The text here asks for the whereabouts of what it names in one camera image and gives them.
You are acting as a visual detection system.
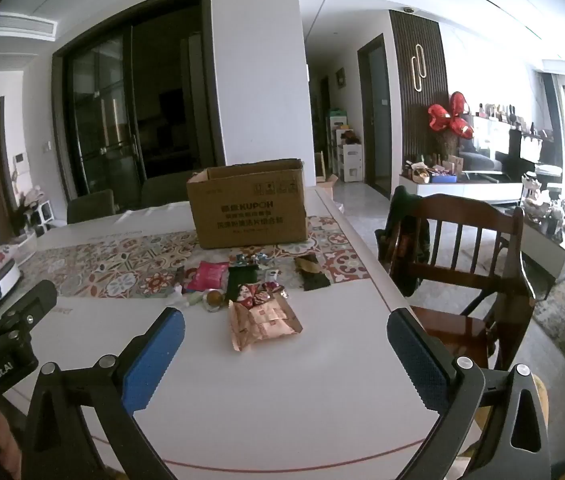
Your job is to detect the patterned table runner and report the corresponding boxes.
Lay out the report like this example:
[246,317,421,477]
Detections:
[22,215,371,301]

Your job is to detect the white coffee table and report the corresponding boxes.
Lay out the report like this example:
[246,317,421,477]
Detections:
[517,210,565,285]

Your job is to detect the copper foil snack bag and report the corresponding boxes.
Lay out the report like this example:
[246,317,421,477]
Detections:
[226,294,304,354]

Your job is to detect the row of shelf ornaments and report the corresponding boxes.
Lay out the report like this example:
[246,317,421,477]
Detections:
[473,101,557,144]

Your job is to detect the small white rack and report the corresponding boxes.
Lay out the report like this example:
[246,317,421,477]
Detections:
[21,199,54,235]

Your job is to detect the wooden chair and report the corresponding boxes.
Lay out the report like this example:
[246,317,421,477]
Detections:
[387,192,539,372]

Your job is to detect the looped wall lamp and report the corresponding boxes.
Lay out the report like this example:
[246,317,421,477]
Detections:
[409,44,428,94]

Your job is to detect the dark green snack packet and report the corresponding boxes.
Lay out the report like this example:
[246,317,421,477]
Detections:
[226,265,259,302]

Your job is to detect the dark jacket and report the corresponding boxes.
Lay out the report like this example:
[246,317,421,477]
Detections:
[375,186,431,297]

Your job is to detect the pink snack packet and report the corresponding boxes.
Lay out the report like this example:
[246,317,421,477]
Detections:
[184,261,230,294]

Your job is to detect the dark brown snack packet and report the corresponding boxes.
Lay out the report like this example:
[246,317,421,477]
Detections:
[294,253,332,292]

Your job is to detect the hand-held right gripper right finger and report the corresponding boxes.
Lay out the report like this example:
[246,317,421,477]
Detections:
[387,308,552,480]

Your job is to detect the group of small gift bags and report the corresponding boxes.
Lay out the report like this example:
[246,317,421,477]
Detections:
[404,154,465,184]

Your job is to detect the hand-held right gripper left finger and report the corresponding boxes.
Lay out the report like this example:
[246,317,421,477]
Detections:
[22,306,186,480]

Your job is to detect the white television cabinet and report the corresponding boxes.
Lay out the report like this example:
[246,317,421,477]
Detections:
[399,174,524,207]

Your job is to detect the red foil balloons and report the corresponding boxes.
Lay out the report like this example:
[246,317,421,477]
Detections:
[427,91,476,139]

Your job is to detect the brown cardboard box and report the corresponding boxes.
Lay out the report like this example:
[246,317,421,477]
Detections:
[186,158,310,250]

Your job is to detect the television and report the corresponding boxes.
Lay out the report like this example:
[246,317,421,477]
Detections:
[460,115,546,173]

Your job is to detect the grey dining chair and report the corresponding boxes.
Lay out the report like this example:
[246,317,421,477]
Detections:
[66,189,116,225]
[139,172,197,209]

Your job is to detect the dark glass sliding door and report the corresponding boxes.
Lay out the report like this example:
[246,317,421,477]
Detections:
[51,0,226,200]

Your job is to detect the red and white candy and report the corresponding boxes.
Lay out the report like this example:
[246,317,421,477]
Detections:
[241,281,289,307]

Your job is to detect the open cardboard box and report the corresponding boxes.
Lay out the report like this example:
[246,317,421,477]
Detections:
[315,152,339,202]

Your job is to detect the ceiling air vent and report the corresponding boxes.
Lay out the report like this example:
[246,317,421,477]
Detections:
[0,14,59,42]

